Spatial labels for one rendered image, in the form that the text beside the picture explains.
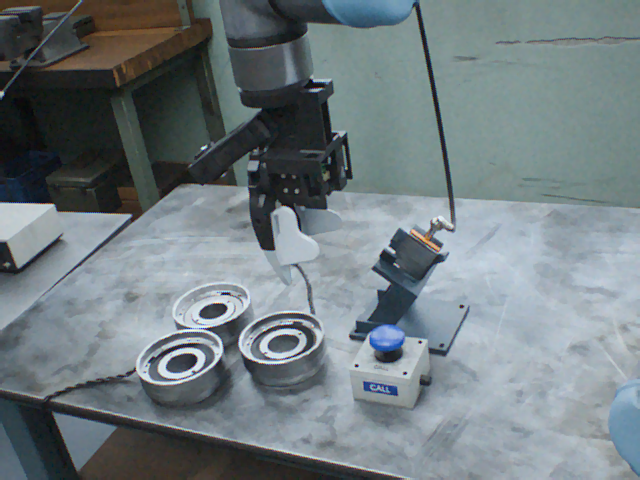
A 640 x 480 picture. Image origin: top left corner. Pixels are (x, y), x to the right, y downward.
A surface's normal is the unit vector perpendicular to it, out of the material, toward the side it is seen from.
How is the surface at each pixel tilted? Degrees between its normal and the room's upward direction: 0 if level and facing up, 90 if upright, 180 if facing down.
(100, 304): 0
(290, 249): 83
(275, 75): 90
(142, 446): 0
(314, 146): 90
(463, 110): 90
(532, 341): 0
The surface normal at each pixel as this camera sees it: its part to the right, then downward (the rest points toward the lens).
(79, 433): -0.14, -0.86
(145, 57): 0.92, 0.07
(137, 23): -0.39, 0.49
